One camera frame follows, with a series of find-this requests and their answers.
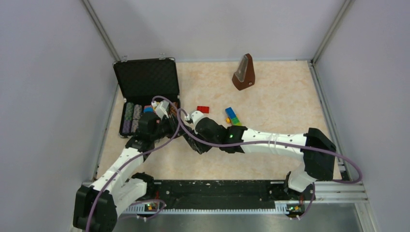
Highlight black poker chip case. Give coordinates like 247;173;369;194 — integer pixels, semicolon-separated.
113;58;181;138

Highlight brown wooden metronome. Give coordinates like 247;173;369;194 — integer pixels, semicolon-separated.
232;53;255;91

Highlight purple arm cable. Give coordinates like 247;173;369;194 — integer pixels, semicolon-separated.
176;108;363;220
85;95;183;232

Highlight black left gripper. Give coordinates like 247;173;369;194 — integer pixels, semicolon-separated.
151;113;192;141

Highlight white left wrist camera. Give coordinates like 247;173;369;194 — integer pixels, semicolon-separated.
151;100;169;120

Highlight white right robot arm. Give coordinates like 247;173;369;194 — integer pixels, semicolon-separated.
185;116;336;199

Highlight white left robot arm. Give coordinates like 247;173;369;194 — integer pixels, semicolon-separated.
73;112;180;232

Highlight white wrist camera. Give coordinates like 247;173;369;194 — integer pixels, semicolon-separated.
185;110;205;125
151;100;169;120

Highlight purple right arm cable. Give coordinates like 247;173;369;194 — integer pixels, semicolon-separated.
176;108;363;220

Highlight colourful toy brick train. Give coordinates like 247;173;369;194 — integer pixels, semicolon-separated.
225;107;242;126

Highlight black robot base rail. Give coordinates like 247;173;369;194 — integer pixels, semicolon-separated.
105;173;316;220

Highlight red toy brick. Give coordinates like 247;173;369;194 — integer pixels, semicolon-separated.
197;106;210;114

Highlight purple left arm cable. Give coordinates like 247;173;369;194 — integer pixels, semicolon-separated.
85;95;183;232

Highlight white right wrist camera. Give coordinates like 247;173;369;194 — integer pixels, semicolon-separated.
185;110;205;125

